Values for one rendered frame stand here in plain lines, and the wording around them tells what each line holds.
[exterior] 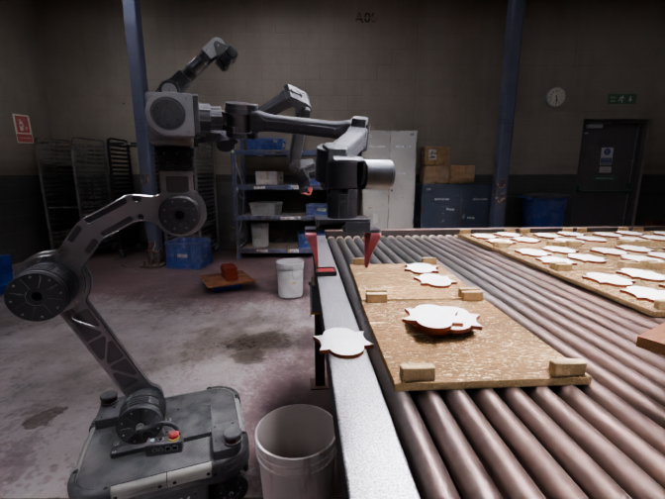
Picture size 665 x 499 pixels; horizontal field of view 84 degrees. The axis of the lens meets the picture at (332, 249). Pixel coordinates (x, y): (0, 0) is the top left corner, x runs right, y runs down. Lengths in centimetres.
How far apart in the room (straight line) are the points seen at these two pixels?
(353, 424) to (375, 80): 608
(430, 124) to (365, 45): 158
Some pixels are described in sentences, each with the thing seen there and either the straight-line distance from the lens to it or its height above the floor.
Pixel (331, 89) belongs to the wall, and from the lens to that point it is 640.
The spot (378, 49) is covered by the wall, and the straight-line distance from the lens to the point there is 658.
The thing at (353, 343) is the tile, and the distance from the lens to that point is 83.
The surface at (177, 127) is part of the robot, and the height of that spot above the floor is 141.
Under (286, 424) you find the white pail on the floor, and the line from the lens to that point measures 166.
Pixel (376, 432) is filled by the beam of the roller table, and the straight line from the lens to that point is 61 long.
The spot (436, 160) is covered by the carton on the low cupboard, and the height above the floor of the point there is 146.
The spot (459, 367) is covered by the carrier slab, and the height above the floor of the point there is 94.
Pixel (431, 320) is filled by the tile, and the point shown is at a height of 97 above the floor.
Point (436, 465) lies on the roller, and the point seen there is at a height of 92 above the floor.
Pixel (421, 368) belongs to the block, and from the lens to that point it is 68.
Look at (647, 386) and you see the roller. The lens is 89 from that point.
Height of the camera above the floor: 128
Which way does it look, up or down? 12 degrees down
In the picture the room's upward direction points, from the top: straight up
